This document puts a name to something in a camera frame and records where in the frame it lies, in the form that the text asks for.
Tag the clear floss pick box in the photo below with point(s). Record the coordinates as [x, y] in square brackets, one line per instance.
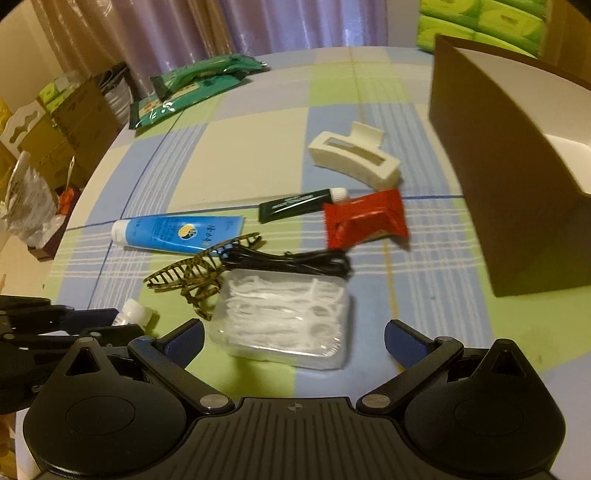
[301, 320]

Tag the brown cardboard storage box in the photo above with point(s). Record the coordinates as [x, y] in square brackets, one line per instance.
[517, 133]

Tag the upper green wipes pack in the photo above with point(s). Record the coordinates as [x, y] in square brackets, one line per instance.
[234, 65]

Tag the brown cardboard boxes pile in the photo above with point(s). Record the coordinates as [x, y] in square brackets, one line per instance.
[72, 120]

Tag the tortoiseshell hair claw clip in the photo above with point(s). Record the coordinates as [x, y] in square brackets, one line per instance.
[199, 278]

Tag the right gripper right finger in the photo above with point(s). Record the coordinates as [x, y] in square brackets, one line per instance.
[423, 359]

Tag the dark green ointment tube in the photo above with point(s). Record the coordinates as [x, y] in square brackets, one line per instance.
[297, 205]

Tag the checkered tablecloth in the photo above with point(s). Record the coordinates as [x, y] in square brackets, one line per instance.
[228, 154]

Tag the red snack packet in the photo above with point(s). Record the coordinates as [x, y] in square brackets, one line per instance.
[361, 219]

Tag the green tissue pack stack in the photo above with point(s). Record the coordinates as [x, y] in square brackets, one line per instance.
[519, 26]

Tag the blue hand cream tube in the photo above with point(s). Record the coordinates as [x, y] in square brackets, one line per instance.
[188, 234]

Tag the small white bottle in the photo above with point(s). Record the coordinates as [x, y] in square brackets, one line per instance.
[133, 313]

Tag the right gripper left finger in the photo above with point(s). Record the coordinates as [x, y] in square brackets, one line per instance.
[165, 360]

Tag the cream hair claw clip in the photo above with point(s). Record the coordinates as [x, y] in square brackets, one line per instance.
[358, 155]

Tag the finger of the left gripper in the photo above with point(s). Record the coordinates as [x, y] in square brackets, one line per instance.
[76, 321]

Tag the purple curtain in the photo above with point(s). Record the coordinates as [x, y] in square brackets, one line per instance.
[153, 37]

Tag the crumpled silver plastic bag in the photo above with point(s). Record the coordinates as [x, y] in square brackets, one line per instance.
[30, 209]

